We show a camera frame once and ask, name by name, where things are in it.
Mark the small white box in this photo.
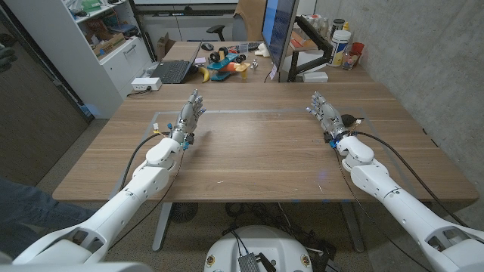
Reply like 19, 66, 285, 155
302, 71, 329, 84

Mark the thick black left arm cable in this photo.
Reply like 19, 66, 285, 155
119, 131, 169, 192

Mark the black laptop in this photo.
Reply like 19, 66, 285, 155
150, 39, 203, 85

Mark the white plastic canister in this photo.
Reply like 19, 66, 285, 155
327, 29, 352, 68

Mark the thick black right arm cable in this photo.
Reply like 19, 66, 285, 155
354, 131, 470, 228

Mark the teal and orange toy vehicle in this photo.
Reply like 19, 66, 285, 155
206, 46, 252, 82

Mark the white shelf cabinet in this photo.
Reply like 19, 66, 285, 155
3, 0, 154, 119

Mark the black computer monitor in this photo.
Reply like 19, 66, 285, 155
260, 0, 299, 73

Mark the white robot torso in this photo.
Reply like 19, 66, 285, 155
203, 225, 314, 272

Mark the person leg in jeans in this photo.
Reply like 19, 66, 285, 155
0, 177, 95, 260

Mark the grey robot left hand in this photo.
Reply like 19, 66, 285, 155
169, 88, 207, 147

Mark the cardboard box with print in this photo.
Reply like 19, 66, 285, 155
92, 32, 126, 58

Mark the black rubber air blower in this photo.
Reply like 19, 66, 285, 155
340, 113, 365, 128

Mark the plain open cardboard box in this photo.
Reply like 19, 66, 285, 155
157, 32, 177, 61

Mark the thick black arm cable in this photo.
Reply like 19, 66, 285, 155
119, 131, 169, 192
354, 131, 470, 228

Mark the grey electronics box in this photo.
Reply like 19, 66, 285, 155
237, 253, 262, 272

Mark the clear glass jar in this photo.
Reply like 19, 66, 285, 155
342, 51, 360, 71

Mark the round black fan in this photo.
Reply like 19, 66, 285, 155
169, 202, 199, 224

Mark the white power strip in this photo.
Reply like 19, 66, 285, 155
131, 76, 163, 92

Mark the grey table leg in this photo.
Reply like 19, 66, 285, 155
151, 202, 173, 252
341, 201, 365, 253

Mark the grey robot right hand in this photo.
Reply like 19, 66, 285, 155
305, 91, 351, 144

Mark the black capped bottle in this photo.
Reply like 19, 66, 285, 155
331, 18, 346, 39

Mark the black keyboard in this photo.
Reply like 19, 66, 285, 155
237, 41, 262, 53

